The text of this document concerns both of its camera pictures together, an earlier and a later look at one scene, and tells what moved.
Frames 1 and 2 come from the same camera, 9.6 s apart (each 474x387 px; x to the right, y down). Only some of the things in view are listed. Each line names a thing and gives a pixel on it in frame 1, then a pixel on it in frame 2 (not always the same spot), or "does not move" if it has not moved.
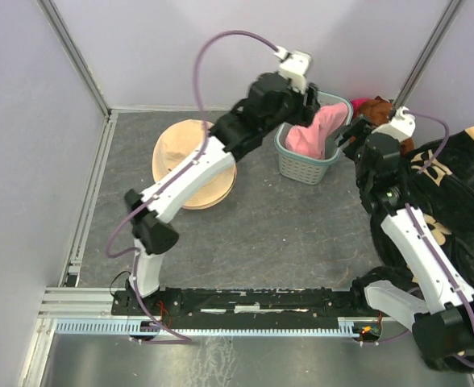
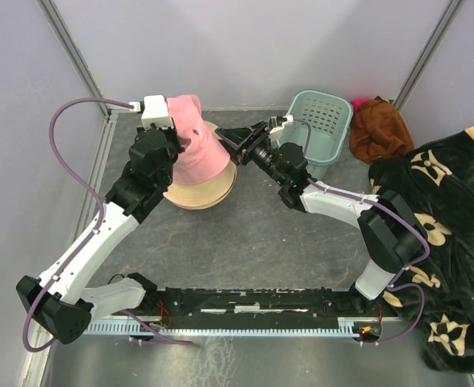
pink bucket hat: [309, 140] → [205, 152]
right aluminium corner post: [426, 55] does not move
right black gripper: [359, 130] → [239, 138]
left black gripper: [305, 114] → [172, 133]
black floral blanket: [452, 182] does not move
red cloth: [356, 103] does not move
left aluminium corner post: [67, 39] does not move
